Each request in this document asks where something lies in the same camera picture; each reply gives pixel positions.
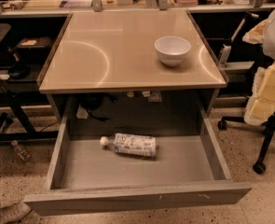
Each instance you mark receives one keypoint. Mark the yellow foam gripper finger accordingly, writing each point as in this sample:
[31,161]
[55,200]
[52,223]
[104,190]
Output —
[261,104]

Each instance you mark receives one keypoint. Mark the blue labelled plastic bottle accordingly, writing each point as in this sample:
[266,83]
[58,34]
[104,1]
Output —
[131,144]

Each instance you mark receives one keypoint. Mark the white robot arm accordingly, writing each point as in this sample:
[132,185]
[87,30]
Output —
[264,34]

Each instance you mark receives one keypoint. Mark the grey cabinet with counter top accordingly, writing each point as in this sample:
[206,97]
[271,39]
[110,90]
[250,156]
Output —
[114,50]

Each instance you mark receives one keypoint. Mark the grey open drawer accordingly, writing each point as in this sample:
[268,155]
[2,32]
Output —
[188,171]

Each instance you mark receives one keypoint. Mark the plastic bottle on floor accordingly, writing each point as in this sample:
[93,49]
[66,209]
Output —
[21,151]

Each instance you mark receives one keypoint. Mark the black office chair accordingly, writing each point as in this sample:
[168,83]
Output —
[259,167]

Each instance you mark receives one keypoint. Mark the white handheld tool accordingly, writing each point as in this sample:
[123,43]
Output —
[227,46]

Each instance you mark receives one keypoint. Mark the white ceramic bowl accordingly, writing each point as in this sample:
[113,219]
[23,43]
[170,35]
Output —
[172,50]

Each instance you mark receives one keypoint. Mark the black box with label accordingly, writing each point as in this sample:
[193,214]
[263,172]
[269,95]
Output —
[43,42]

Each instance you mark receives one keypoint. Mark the black desk stand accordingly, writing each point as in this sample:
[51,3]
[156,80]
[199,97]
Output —
[30,132]

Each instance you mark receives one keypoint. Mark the white shoe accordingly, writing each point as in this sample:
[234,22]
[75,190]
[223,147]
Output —
[14,212]

